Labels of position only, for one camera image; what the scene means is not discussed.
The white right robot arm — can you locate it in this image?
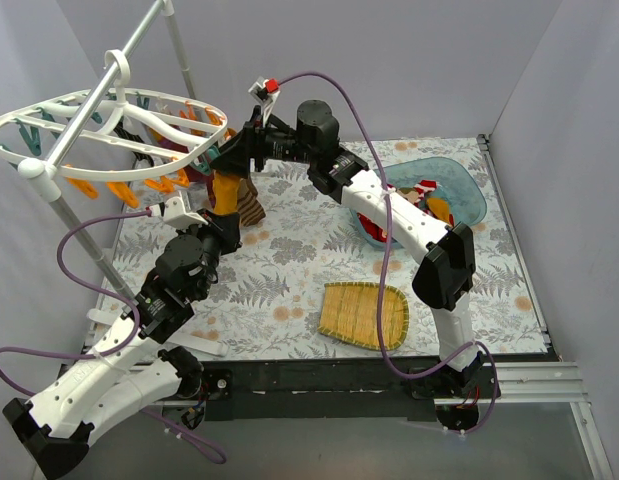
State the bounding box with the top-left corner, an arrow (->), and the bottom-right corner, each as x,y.
211,100 -> 483,398

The red white striped sock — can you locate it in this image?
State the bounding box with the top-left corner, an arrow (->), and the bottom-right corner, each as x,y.
413,179 -> 438,202

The woven bamboo tray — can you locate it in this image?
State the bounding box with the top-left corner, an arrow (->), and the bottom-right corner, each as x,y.
317,282 -> 410,351

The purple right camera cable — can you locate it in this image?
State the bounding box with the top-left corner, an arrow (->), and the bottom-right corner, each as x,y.
277,72 -> 501,434

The red white patterned sock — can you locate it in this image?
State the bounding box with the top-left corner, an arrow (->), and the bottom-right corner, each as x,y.
354,213 -> 387,248

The blue transparent plastic basin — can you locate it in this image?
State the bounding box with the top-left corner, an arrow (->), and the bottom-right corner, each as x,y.
347,155 -> 489,251

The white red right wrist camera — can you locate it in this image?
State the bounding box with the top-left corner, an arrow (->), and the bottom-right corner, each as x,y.
248,77 -> 280,125

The purple camera cable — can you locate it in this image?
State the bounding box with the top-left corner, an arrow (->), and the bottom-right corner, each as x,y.
0,207 -> 228,465
277,72 -> 501,434

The black white striped sock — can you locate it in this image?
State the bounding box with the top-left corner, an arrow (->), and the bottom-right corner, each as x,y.
111,119 -> 158,169

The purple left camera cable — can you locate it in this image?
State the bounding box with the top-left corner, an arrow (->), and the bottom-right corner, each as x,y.
0,207 -> 228,465

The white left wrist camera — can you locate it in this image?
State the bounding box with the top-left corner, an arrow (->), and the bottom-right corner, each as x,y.
158,192 -> 208,230

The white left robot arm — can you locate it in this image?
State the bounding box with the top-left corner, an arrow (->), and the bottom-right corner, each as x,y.
3,210 -> 240,479

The purple striped sock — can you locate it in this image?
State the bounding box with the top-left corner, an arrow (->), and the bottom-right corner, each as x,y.
157,136 -> 216,188

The brown cream striped sock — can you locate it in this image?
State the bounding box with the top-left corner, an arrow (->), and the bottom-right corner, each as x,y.
237,179 -> 266,227

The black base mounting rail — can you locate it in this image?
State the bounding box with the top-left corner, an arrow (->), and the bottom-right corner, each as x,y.
143,355 -> 480,424

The brown olive sock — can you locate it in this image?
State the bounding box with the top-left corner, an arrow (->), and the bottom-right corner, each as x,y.
396,188 -> 422,206

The white drying rack stand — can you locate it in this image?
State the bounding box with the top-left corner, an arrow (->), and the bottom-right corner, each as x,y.
16,0 -> 230,357

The white round clip hanger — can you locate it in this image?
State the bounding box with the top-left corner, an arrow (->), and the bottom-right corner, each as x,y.
0,49 -> 230,184

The mustard yellow sock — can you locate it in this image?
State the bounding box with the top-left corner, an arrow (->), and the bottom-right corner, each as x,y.
213,171 -> 241,215

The floral patterned table mat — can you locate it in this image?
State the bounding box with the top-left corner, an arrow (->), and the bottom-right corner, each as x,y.
88,137 -> 548,360

